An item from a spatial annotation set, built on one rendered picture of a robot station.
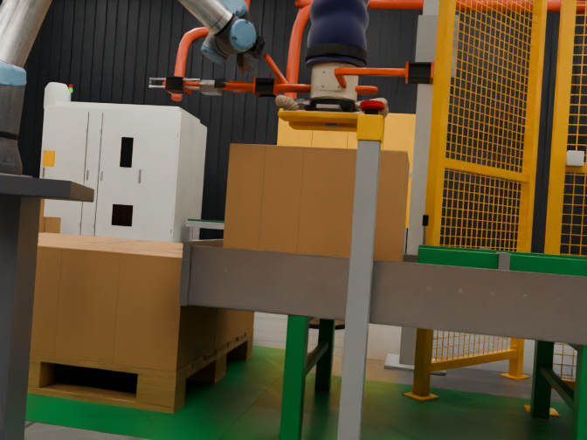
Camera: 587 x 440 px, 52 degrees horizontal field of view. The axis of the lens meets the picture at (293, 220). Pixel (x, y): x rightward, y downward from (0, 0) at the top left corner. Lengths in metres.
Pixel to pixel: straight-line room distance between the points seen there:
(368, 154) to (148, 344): 1.06
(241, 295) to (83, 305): 0.66
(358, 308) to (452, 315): 0.32
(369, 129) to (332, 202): 0.41
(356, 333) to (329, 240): 0.43
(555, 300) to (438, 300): 0.32
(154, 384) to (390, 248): 0.95
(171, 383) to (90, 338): 0.34
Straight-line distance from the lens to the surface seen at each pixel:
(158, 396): 2.26
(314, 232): 2.02
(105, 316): 2.30
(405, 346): 3.19
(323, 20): 2.24
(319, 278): 1.87
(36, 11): 1.89
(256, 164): 2.08
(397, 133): 9.57
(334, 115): 2.10
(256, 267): 1.91
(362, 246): 1.67
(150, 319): 2.22
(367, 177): 1.67
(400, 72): 1.98
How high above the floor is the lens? 0.69
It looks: level
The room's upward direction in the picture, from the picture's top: 4 degrees clockwise
